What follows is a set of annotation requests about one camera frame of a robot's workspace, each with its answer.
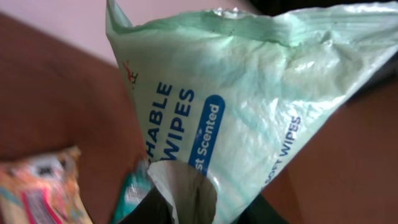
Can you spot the blue Listerine mouthwash bottle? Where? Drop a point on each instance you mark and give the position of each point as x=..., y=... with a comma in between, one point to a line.
x=135, y=187

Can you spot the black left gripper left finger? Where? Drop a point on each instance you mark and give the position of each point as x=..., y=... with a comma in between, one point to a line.
x=153, y=209

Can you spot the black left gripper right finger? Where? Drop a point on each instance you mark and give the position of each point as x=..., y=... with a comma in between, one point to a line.
x=260, y=212

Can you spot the orange snack bag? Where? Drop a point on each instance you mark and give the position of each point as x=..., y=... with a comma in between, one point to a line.
x=43, y=189

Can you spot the green wet wipes pack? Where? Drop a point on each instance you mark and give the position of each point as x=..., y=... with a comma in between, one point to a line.
x=225, y=99

